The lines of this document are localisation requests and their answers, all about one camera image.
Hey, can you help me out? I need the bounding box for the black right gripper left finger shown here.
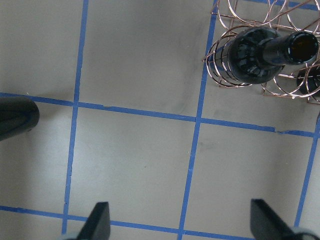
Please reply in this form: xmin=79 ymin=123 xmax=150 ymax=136
xmin=76 ymin=202 xmax=111 ymax=240

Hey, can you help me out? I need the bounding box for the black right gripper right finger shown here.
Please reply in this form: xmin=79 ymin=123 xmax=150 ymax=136
xmin=250 ymin=199 xmax=298 ymax=240

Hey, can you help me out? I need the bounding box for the dark wine bottle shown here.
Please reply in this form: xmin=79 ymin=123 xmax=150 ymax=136
xmin=0 ymin=96 xmax=40 ymax=141
xmin=296 ymin=65 xmax=320 ymax=95

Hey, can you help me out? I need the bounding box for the dark wine bottle in basket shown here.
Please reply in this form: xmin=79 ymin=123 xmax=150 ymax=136
xmin=296 ymin=65 xmax=320 ymax=95

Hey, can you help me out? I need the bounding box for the copper wire bottle basket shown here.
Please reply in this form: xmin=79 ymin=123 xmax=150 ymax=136
xmin=203 ymin=0 xmax=320 ymax=104

